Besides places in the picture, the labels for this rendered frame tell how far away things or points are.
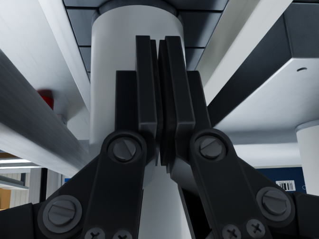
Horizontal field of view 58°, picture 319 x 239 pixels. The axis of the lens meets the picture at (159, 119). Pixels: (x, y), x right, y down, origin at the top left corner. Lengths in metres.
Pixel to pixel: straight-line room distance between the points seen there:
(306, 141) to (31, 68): 0.37
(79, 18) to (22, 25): 0.12
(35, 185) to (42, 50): 0.25
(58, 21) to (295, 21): 0.17
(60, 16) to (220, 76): 0.09
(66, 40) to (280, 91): 0.20
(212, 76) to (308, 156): 0.31
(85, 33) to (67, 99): 0.27
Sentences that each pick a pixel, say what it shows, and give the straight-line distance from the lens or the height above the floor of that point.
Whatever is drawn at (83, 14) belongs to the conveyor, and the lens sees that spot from 0.17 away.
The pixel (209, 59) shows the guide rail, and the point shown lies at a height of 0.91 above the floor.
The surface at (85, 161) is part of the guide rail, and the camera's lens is 0.16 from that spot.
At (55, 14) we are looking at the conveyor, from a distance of 0.17.
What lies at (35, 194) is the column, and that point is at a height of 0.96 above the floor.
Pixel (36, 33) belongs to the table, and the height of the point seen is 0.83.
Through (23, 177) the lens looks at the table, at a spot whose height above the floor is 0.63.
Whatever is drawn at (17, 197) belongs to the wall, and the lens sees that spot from 4.80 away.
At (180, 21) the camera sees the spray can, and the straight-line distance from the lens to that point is 0.16.
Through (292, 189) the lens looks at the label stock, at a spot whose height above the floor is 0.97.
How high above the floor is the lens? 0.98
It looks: 16 degrees down
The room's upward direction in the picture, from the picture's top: 177 degrees clockwise
